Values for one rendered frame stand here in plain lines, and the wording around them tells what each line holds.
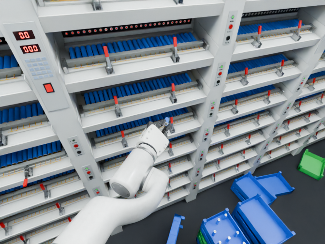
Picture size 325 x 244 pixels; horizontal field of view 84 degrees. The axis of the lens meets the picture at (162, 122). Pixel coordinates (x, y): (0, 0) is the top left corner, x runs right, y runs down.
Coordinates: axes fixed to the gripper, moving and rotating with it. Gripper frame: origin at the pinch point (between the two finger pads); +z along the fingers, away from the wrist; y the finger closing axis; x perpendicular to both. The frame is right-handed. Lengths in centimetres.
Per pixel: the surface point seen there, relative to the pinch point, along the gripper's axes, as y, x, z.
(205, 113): 15.6, 0.8, 31.3
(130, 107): -14.5, -11.9, 5.0
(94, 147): -11.4, -36.0, -8.4
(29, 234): 2, -109, -42
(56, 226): 11, -100, -32
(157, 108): -5.7, -5.2, 10.6
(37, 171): -21, -49, -28
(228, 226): 90, -32, 15
